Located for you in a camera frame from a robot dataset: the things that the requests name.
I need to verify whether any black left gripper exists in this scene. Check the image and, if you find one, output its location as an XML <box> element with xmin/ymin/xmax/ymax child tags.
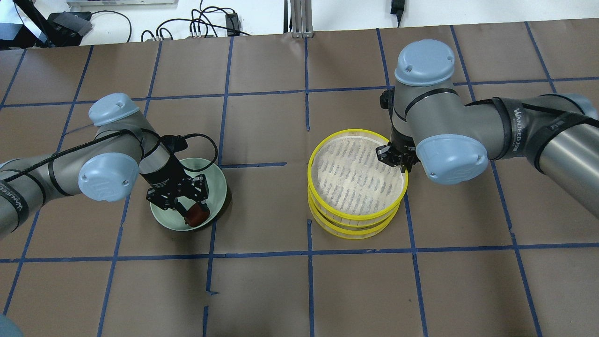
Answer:
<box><xmin>139</xmin><ymin>150</ymin><xmax>209</xmax><ymax>214</ymax></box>

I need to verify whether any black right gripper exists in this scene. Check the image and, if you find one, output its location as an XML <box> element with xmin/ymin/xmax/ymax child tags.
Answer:
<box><xmin>376</xmin><ymin>133</ymin><xmax>419</xmax><ymax>173</ymax></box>

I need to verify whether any brown bun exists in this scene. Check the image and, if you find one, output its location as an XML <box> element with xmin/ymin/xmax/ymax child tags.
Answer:
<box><xmin>184</xmin><ymin>203</ymin><xmax>211</xmax><ymax>227</ymax></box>

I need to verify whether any yellow top steamer layer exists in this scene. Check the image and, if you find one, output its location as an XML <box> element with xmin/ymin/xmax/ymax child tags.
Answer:
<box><xmin>307</xmin><ymin>129</ymin><xmax>409</xmax><ymax>228</ymax></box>

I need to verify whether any yellow steamer layer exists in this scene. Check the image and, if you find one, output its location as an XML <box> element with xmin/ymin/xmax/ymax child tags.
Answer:
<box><xmin>307</xmin><ymin>192</ymin><xmax>399</xmax><ymax>240</ymax></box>
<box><xmin>307</xmin><ymin>129</ymin><xmax>409</xmax><ymax>228</ymax></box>

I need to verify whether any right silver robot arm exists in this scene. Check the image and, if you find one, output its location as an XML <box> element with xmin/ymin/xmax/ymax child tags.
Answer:
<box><xmin>376</xmin><ymin>40</ymin><xmax>599</xmax><ymax>216</ymax></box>

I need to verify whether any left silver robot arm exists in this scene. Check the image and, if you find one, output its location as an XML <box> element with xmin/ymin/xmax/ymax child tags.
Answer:
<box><xmin>0</xmin><ymin>93</ymin><xmax>211</xmax><ymax>237</ymax></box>

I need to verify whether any yellow bottom steamer layer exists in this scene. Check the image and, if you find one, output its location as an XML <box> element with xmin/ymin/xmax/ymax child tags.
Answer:
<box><xmin>307</xmin><ymin>192</ymin><xmax>399</xmax><ymax>240</ymax></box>

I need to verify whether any light green bowl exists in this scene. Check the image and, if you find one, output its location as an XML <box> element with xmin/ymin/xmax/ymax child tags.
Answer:
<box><xmin>150</xmin><ymin>164</ymin><xmax>227</xmax><ymax>232</ymax></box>

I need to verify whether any black power adapter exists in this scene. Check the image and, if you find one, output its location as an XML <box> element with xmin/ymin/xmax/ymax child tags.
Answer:
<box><xmin>390</xmin><ymin>0</ymin><xmax>406</xmax><ymax>16</ymax></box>

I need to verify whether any aluminium frame post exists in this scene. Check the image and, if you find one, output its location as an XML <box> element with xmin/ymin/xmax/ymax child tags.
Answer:
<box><xmin>289</xmin><ymin>0</ymin><xmax>314</xmax><ymax>38</ymax></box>

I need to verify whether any black camera stand base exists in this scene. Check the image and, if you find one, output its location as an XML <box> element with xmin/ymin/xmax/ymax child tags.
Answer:
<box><xmin>48</xmin><ymin>11</ymin><xmax>92</xmax><ymax>47</ymax></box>

